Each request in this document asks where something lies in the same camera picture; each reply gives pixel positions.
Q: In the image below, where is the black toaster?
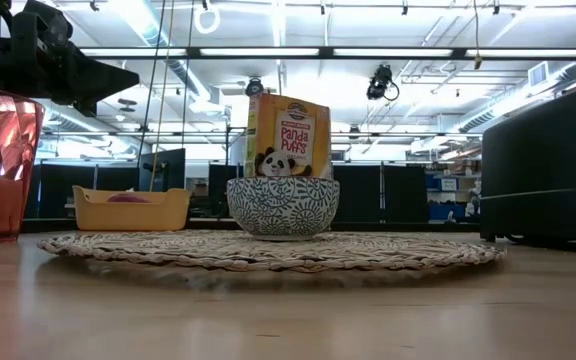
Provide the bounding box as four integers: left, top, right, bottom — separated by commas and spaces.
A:
478, 78, 576, 256

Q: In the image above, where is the patterned ceramic bowl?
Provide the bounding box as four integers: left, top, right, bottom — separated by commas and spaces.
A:
226, 175, 341, 242

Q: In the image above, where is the black round hanging device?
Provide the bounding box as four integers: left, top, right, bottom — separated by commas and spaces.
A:
244, 76, 265, 98

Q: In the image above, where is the black computer monitor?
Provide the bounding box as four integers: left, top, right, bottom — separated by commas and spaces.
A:
138, 147, 187, 193

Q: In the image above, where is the round woven placemat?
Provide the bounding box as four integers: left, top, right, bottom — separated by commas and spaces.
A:
36, 229, 507, 275

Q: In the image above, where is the white hanging ring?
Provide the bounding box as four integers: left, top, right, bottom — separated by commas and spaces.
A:
192, 3, 222, 36

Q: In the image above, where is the black overhead light bar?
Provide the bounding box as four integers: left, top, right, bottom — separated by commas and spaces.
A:
78, 45, 576, 62

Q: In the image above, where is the yellow panda cereal box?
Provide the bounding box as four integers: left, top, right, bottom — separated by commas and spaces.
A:
244, 92, 333, 180

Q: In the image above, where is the yellow cable with connector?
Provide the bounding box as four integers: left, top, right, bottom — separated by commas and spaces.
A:
472, 0, 484, 71

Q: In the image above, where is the thin yellow hanging cable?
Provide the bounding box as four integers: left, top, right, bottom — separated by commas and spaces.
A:
149, 0, 176, 193

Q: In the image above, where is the blue storage bin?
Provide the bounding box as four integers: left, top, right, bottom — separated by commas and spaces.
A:
428, 202, 469, 223

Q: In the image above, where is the black overhead camera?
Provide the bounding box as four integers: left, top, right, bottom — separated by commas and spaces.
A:
365, 63, 400, 102

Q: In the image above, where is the black hanging cable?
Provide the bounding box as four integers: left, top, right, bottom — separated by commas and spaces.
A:
136, 0, 168, 169
181, 0, 194, 151

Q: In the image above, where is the yellow plastic bin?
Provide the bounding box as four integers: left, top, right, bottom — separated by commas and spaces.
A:
71, 184, 192, 232

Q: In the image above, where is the black partition panel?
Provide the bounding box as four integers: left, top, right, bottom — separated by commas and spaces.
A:
331, 163, 430, 225
206, 163, 247, 219
24, 162, 140, 221

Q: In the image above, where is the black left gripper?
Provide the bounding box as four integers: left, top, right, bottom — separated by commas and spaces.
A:
0, 0, 141, 118

